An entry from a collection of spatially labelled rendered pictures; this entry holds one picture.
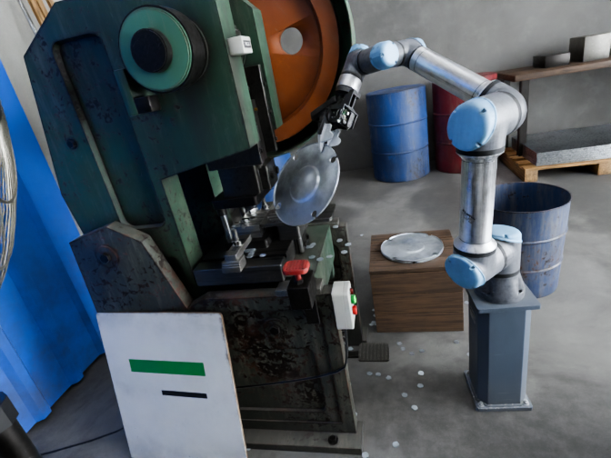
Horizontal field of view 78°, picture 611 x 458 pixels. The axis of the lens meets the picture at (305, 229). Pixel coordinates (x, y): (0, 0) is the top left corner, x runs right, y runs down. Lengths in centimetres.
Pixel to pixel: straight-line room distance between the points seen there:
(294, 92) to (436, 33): 308
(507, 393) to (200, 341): 108
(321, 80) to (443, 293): 104
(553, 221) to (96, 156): 184
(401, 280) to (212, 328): 88
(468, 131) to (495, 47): 363
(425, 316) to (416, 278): 21
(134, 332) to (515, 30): 426
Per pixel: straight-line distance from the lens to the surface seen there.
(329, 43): 153
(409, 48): 133
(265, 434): 160
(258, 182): 123
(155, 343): 143
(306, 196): 121
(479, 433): 158
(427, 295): 181
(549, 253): 210
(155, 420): 162
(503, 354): 148
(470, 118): 102
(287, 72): 159
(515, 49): 468
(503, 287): 134
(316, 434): 155
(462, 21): 456
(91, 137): 133
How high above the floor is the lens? 124
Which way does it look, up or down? 23 degrees down
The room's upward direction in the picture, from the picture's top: 11 degrees counter-clockwise
